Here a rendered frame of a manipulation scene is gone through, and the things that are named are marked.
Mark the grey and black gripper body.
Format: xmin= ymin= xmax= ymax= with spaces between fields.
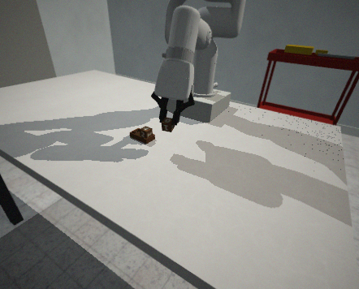
xmin=154 ymin=58 xmax=194 ymax=101

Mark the brown wooden tray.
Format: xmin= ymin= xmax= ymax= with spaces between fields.
xmin=130 ymin=128 xmax=155 ymax=144

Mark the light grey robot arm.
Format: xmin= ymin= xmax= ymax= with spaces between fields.
xmin=162 ymin=0 xmax=246 ymax=97

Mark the brown cube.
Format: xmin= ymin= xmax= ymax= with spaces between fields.
xmin=162 ymin=117 xmax=175 ymax=132
xmin=140 ymin=126 xmax=153 ymax=139

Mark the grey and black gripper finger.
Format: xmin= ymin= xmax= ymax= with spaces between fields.
xmin=171 ymin=92 xmax=195 ymax=126
xmin=151 ymin=92 xmax=169 ymax=123

